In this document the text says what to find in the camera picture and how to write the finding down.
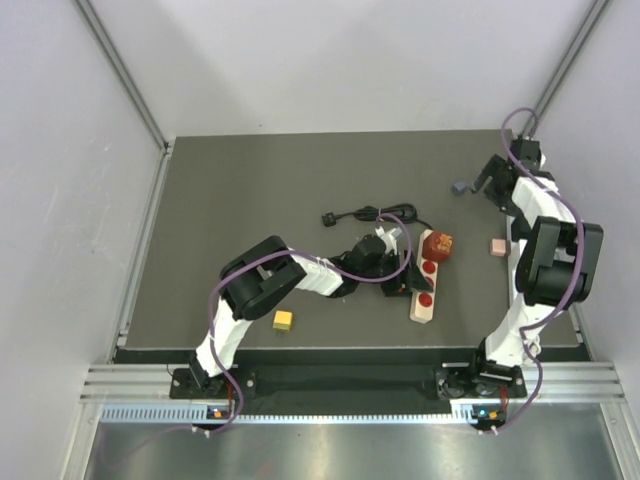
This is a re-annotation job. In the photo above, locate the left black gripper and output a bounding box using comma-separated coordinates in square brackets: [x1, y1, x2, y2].
[357, 249, 431, 297]

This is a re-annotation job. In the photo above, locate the grey USB-C charger plug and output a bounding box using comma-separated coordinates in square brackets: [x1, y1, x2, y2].
[451, 182, 468, 196]

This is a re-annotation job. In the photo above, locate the white red power strip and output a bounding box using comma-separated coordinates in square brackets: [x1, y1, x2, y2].
[409, 229, 439, 324]

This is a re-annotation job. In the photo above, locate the red koi fish adapter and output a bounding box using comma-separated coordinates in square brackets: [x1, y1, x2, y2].
[421, 231, 453, 263]

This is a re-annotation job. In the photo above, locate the yellow USB charger plug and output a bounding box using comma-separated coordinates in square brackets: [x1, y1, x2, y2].
[272, 310, 293, 331]

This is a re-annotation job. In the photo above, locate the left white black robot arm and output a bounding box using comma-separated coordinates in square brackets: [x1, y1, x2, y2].
[189, 227, 434, 397]

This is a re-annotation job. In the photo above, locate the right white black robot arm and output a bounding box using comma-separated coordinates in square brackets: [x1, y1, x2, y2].
[466, 136, 604, 396]

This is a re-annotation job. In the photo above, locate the pink USB charger plug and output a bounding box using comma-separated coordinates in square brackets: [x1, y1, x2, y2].
[490, 238, 510, 257]

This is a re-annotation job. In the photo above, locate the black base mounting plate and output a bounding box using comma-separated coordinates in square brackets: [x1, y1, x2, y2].
[168, 363, 526, 401]

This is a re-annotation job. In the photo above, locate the black power cord with plug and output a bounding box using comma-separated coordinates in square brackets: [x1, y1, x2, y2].
[319, 202, 434, 230]

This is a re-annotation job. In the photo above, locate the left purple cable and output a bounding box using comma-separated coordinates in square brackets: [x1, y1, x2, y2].
[207, 213, 414, 436]

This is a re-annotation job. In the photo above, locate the grey slotted cable duct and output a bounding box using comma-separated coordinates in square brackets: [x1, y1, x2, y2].
[99, 402, 509, 426]

